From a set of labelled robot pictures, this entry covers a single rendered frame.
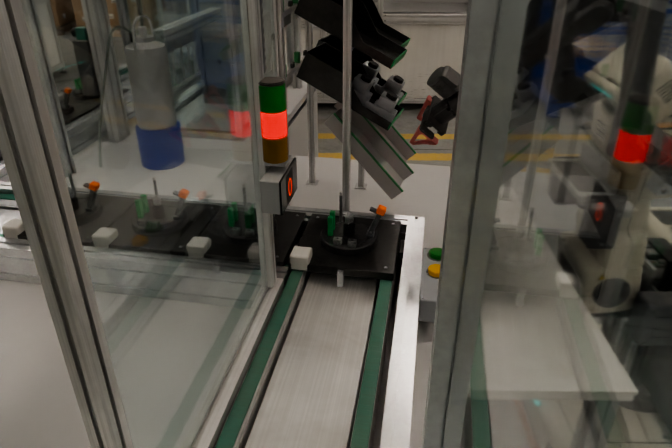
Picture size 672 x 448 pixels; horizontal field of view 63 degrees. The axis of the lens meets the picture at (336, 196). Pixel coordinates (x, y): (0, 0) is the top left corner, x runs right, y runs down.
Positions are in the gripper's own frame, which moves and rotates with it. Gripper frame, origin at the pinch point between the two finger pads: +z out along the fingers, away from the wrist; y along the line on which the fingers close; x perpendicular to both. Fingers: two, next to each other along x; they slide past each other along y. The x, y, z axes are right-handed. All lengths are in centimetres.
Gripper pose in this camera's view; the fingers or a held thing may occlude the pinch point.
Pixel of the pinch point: (416, 129)
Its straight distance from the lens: 153.9
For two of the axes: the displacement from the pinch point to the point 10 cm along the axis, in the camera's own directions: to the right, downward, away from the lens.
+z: -5.6, 3.6, 7.5
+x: 7.8, 5.4, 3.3
